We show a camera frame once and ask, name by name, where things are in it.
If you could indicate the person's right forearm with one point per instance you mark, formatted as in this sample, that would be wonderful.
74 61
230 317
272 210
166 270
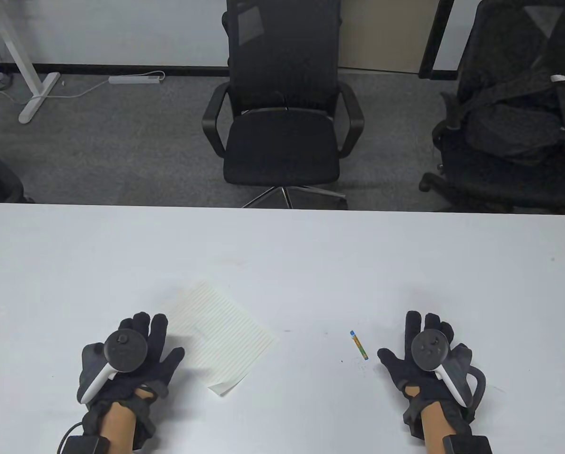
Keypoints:
433 425

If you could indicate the black mesh office chair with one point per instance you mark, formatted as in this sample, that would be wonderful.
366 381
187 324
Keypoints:
282 151

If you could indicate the beige door panel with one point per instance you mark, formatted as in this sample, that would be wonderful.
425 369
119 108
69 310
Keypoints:
386 38

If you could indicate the white desk leg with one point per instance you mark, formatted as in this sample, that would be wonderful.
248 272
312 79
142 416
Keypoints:
27 80

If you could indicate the white power strip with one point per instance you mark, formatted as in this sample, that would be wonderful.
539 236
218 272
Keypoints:
135 80

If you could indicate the person's right hand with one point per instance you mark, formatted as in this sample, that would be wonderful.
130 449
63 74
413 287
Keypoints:
400 369

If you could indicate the black fabric office chair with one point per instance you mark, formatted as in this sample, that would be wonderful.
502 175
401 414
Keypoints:
499 189

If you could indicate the black backpack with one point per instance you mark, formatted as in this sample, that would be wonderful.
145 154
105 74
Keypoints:
514 127

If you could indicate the person's left forearm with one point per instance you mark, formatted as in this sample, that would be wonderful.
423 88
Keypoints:
117 423

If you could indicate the person's left hand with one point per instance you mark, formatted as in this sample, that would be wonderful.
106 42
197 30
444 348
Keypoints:
157 350

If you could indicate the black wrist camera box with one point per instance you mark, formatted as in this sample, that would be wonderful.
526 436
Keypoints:
86 445
466 445

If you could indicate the white lined paper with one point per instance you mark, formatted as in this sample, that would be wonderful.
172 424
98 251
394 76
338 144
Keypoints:
225 331

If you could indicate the black door frame post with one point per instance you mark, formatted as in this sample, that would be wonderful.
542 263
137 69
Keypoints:
436 38

